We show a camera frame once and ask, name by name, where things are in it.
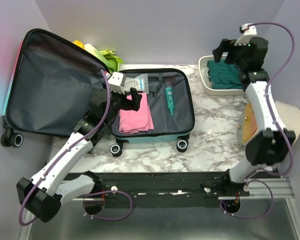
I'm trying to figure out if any pink and teal kids suitcase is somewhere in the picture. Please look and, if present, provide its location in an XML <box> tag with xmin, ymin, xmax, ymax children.
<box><xmin>0</xmin><ymin>28</ymin><xmax>195</xmax><ymax>151</ymax></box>

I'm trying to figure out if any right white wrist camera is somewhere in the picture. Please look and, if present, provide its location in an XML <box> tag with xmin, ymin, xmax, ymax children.
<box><xmin>234</xmin><ymin>23</ymin><xmax>257</xmax><ymax>46</ymax></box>

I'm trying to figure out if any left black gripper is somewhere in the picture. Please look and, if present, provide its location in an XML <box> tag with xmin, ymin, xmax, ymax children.
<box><xmin>102</xmin><ymin>81</ymin><xmax>143</xmax><ymax>125</ymax></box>

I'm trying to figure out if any dark teal garment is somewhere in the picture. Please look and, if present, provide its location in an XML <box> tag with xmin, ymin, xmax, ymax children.
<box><xmin>206</xmin><ymin>59</ymin><xmax>243</xmax><ymax>90</ymax></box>

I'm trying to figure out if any green leafy lettuce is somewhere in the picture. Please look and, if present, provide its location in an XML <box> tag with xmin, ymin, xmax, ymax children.
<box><xmin>99</xmin><ymin>49</ymin><xmax>124</xmax><ymax>73</ymax></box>

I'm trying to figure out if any white packet in suitcase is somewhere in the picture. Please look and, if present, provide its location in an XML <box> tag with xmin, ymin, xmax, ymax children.
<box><xmin>124</xmin><ymin>73</ymin><xmax>149</xmax><ymax>94</ymax></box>

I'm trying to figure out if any white rectangular plastic basin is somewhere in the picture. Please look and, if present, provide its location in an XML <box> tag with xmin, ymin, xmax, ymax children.
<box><xmin>198</xmin><ymin>55</ymin><xmax>245</xmax><ymax>96</ymax></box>

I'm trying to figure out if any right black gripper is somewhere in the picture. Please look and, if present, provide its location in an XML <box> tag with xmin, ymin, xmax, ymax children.
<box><xmin>212</xmin><ymin>39</ymin><xmax>250</xmax><ymax>69</ymax></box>

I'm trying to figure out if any teal spray bottle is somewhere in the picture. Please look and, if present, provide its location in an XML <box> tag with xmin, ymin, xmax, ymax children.
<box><xmin>165</xmin><ymin>87</ymin><xmax>175</xmax><ymax>116</ymax></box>

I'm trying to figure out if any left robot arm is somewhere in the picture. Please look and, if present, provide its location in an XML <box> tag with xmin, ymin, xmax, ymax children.
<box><xmin>16</xmin><ymin>88</ymin><xmax>143</xmax><ymax>226</ymax></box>

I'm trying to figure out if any purple cloth item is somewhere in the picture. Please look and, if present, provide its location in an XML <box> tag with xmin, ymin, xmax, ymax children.
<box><xmin>119</xmin><ymin>93</ymin><xmax>154</xmax><ymax>134</ymax></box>

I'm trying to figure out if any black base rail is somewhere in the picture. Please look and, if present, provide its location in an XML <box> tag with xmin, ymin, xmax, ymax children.
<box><xmin>64</xmin><ymin>170</ymin><xmax>283</xmax><ymax>208</ymax></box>

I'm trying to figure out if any white cylinder appliance orange lid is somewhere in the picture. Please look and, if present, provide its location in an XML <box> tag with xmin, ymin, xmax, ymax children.
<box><xmin>236</xmin><ymin>101</ymin><xmax>300</xmax><ymax>147</ymax></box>

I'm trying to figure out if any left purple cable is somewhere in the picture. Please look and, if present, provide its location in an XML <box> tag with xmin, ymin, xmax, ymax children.
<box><xmin>17</xmin><ymin>69</ymin><xmax>134</xmax><ymax>226</ymax></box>

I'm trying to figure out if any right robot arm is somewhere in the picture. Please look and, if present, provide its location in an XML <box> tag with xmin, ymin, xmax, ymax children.
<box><xmin>212</xmin><ymin>36</ymin><xmax>296</xmax><ymax>196</ymax></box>

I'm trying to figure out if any napa cabbage with yellow top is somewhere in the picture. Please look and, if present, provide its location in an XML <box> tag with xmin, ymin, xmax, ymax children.
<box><xmin>72</xmin><ymin>40</ymin><xmax>103</xmax><ymax>58</ymax></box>

